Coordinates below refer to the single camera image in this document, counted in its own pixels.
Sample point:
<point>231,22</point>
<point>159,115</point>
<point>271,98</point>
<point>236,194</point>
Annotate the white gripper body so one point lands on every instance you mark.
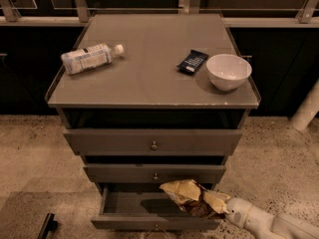
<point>239,210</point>

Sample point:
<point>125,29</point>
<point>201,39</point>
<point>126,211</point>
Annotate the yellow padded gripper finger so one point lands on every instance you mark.
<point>217,201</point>

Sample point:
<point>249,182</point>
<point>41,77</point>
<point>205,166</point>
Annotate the brown yellow chip bag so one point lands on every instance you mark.
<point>188,196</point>

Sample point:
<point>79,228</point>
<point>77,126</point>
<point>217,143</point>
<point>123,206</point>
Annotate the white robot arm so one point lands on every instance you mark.
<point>272,180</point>

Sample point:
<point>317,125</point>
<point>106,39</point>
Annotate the grey bottom drawer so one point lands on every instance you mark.
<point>138,207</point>

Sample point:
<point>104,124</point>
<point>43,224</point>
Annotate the grey drawer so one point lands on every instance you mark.
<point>138,207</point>
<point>153,173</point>
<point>153,142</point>

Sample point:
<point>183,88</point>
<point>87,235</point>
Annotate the grey middle drawer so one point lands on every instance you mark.
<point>153,173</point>

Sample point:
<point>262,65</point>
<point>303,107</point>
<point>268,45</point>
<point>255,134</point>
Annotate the grey drawer cabinet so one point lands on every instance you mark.
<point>145,90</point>

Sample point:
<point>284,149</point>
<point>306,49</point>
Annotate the grey top drawer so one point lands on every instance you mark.
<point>153,142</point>

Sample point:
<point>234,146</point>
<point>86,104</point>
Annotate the white ceramic bowl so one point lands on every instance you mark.
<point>227,72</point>

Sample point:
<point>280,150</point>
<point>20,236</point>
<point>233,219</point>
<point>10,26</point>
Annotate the black object on floor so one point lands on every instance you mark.
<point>49,225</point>

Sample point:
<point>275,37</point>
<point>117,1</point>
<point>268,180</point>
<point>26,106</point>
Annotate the clear plastic water bottle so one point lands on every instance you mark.
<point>89,58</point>

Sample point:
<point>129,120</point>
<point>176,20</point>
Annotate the metal window railing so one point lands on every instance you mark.
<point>234,13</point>

